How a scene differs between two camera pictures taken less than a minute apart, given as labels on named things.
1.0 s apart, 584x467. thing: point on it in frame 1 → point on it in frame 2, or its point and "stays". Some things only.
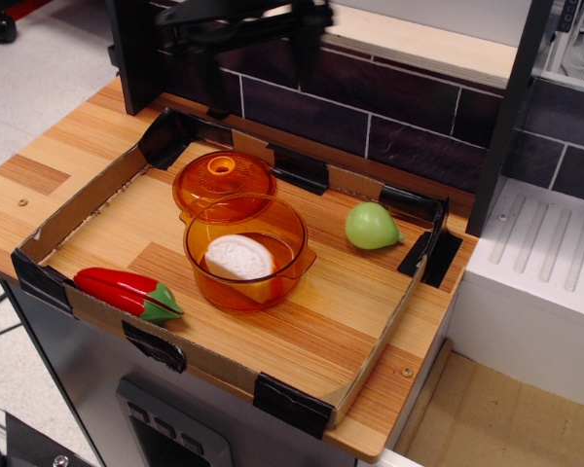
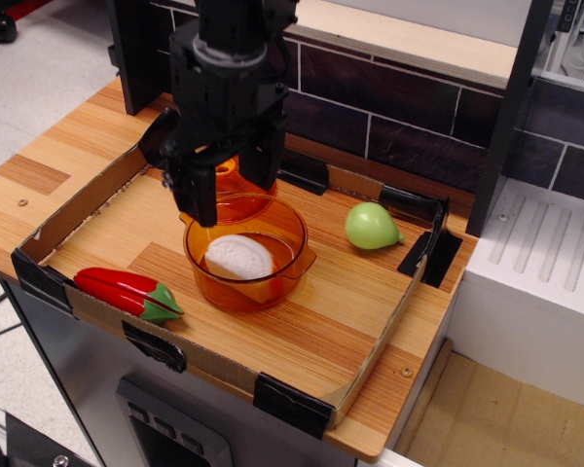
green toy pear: (371, 226) stays
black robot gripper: (204, 26) → (221, 100)
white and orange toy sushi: (243, 266) stays
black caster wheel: (3, 28) stays
